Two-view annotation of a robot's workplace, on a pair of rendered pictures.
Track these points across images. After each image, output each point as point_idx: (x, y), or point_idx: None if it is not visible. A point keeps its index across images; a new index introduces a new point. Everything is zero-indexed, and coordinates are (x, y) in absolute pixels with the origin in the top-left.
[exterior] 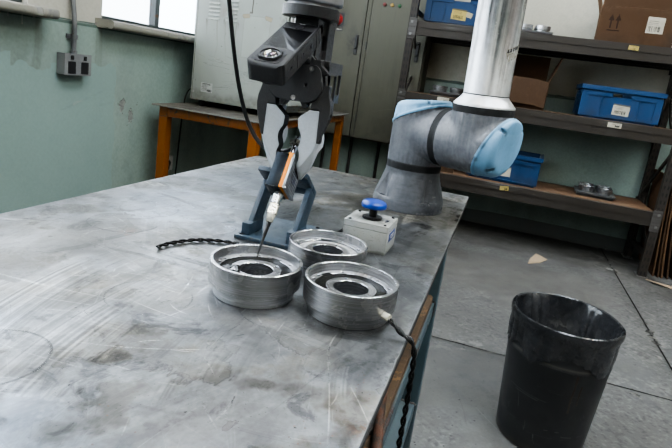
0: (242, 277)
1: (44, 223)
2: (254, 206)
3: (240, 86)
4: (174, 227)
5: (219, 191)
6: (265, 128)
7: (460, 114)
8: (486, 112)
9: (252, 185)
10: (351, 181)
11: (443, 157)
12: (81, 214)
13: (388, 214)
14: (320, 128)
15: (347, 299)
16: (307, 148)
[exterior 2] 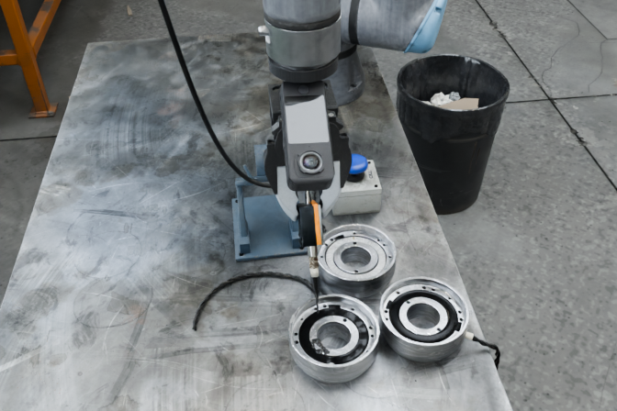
0: (348, 367)
1: (46, 352)
2: (241, 219)
3: (215, 135)
4: (168, 277)
5: (134, 167)
6: (279, 189)
7: None
8: None
9: (152, 129)
10: (235, 55)
11: (370, 43)
12: (59, 310)
13: None
14: (343, 175)
15: (443, 346)
16: (331, 194)
